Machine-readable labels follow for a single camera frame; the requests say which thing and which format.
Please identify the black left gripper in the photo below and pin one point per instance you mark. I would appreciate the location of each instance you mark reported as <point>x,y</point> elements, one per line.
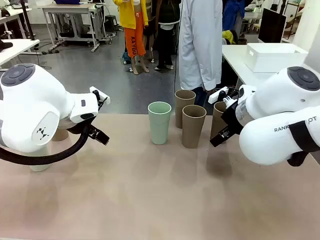
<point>78,128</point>

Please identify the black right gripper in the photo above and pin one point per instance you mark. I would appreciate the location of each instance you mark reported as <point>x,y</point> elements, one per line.
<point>231,120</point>

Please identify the brown cup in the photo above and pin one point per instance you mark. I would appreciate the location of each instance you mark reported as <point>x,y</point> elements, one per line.
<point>193,130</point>
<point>183,100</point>
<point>217,120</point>
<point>60,136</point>

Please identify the pale green cup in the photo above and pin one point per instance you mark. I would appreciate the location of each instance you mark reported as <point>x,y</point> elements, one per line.
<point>40,168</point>
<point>160,125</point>

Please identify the white plastic basket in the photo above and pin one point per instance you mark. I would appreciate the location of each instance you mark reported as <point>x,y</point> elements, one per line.
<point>272,60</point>

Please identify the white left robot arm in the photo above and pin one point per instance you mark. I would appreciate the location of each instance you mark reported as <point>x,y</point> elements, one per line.
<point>30,100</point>

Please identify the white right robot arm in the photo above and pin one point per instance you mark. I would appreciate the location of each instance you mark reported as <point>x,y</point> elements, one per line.
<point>270,105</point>

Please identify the white side table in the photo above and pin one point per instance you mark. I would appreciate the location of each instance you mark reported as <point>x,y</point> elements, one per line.
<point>235,57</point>

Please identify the yellow green bag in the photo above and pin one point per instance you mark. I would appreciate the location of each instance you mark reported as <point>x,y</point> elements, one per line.
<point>228,37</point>

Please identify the person in white coat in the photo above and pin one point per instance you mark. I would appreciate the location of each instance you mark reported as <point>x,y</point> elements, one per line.
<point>200,37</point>

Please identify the white desk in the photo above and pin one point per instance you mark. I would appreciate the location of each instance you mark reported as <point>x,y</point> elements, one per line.
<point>17,48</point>

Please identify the person in blue jacket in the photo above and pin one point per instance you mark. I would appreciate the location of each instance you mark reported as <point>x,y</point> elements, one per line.
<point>231,15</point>

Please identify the black monitor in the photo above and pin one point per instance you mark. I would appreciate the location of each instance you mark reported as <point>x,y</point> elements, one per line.
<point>272,25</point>

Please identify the person in yellow jacket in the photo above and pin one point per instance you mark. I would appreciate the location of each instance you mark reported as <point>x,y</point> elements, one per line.
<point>130,15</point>

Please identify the black object on desk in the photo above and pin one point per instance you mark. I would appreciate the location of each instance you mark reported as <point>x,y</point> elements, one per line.
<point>5,45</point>

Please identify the grey workbench with white legs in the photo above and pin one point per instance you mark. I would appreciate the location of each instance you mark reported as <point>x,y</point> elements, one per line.
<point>65,10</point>

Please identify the person in black clothes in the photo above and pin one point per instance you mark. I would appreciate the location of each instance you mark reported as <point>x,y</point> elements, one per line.
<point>167,12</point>

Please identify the black stand pole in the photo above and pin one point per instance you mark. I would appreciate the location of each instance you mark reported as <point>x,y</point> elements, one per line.
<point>26,17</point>

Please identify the wooden frame furniture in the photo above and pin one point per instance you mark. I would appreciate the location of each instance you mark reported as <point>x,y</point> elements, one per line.
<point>293,17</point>

